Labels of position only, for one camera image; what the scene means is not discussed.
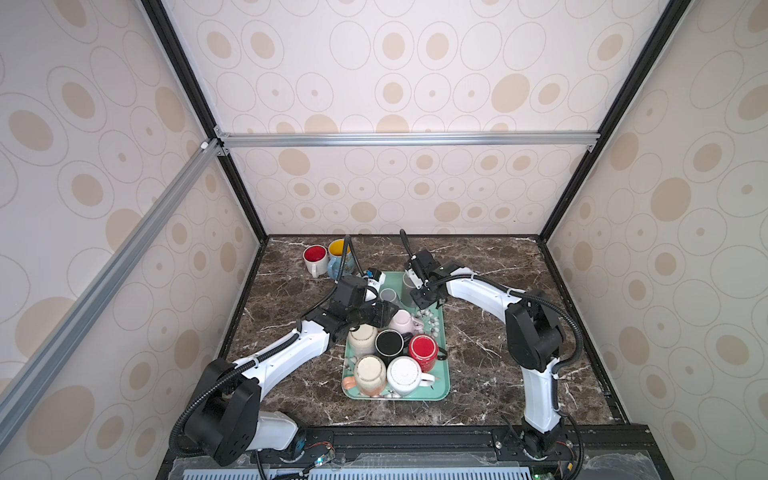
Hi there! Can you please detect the left black frame post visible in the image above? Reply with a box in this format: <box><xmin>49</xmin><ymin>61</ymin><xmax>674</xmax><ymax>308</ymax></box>
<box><xmin>140</xmin><ymin>0</ymin><xmax>269</xmax><ymax>243</ymax></box>

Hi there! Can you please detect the white mug red inside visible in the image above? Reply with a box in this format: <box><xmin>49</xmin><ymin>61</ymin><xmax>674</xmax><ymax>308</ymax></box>
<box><xmin>302</xmin><ymin>245</ymin><xmax>329</xmax><ymax>279</ymax></box>

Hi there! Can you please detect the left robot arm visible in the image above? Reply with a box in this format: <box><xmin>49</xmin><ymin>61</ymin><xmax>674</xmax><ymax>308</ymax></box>
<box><xmin>169</xmin><ymin>268</ymin><xmax>396</xmax><ymax>466</ymax></box>

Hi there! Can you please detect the small light grey mug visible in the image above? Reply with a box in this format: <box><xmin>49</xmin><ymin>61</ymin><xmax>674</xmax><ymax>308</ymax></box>
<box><xmin>379</xmin><ymin>288</ymin><xmax>399</xmax><ymax>304</ymax></box>

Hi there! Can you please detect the black frame post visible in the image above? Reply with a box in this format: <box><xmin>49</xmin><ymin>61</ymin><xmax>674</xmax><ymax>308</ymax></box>
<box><xmin>538</xmin><ymin>0</ymin><xmax>694</xmax><ymax>246</ymax></box>
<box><xmin>140</xmin><ymin>0</ymin><xmax>269</xmax><ymax>243</ymax></box>

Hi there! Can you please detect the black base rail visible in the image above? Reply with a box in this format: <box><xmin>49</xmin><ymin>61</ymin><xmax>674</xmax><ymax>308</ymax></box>
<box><xmin>157</xmin><ymin>425</ymin><xmax>672</xmax><ymax>479</ymax></box>

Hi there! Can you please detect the black mug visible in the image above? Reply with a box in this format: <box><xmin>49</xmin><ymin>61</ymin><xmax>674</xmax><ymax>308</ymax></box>
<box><xmin>374</xmin><ymin>329</ymin><xmax>405</xmax><ymax>366</ymax></box>

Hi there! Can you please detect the right black frame post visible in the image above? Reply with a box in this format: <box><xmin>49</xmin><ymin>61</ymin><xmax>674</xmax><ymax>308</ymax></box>
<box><xmin>538</xmin><ymin>0</ymin><xmax>694</xmax><ymax>246</ymax></box>

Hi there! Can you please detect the pale pink mug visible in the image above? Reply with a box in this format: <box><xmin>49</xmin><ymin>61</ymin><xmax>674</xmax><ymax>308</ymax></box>
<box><xmin>388</xmin><ymin>309</ymin><xmax>424</xmax><ymax>335</ymax></box>

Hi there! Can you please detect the cream mug orange handle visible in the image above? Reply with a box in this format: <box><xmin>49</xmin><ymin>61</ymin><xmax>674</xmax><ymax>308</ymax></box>
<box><xmin>342</xmin><ymin>355</ymin><xmax>387</xmax><ymax>397</ymax></box>

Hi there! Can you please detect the horizontal aluminium frame bar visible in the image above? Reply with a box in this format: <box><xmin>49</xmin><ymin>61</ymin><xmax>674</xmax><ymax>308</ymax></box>
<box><xmin>220</xmin><ymin>130</ymin><xmax>600</xmax><ymax>148</ymax></box>

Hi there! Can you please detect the tall dark grey mug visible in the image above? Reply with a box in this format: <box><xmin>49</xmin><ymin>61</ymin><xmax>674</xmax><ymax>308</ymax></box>
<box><xmin>400</xmin><ymin>273</ymin><xmax>417</xmax><ymax>308</ymax></box>

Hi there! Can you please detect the left diagonal aluminium bar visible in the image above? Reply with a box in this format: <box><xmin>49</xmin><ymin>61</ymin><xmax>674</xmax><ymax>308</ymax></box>
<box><xmin>1</xmin><ymin>138</ymin><xmax>223</xmax><ymax>449</ymax></box>

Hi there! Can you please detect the blue butterfly mug yellow inside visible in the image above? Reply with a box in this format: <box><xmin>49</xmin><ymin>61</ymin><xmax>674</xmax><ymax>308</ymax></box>
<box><xmin>327</xmin><ymin>239</ymin><xmax>356</xmax><ymax>279</ymax></box>

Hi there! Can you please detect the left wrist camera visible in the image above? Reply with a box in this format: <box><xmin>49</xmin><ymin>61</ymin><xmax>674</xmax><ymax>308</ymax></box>
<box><xmin>362</xmin><ymin>268</ymin><xmax>386</xmax><ymax>301</ymax></box>

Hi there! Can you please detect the cream beige mug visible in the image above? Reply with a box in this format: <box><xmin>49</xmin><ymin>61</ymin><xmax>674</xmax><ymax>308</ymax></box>
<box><xmin>347</xmin><ymin>324</ymin><xmax>379</xmax><ymax>358</ymax></box>

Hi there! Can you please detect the large white mug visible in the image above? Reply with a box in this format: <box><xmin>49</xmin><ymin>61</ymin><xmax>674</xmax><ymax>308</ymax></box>
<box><xmin>387</xmin><ymin>356</ymin><xmax>436</xmax><ymax>396</ymax></box>

